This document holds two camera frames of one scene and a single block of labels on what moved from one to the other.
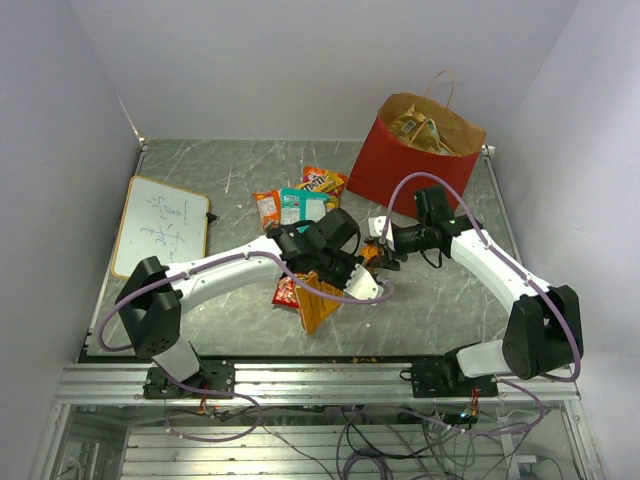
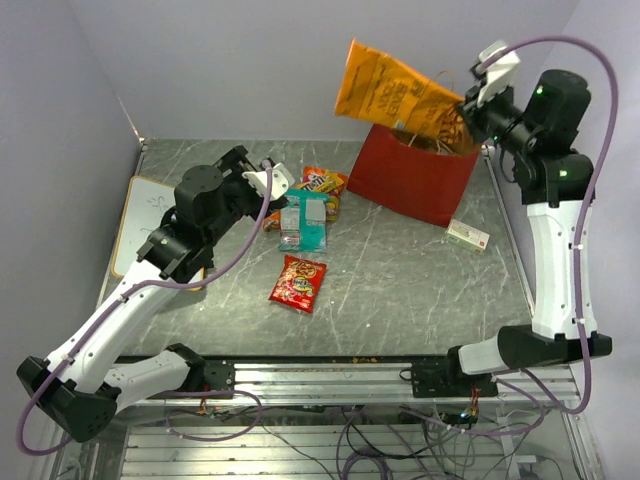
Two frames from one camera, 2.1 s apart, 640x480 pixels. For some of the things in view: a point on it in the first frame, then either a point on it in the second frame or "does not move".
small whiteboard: (159, 220) does not move
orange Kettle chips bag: (314, 308) -> (375, 86)
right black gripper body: (407, 240) -> (490, 119)
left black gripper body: (336, 267) -> (277, 204)
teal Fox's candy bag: (298, 204) does not move
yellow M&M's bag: (321, 182) does not move
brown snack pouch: (414, 129) does not move
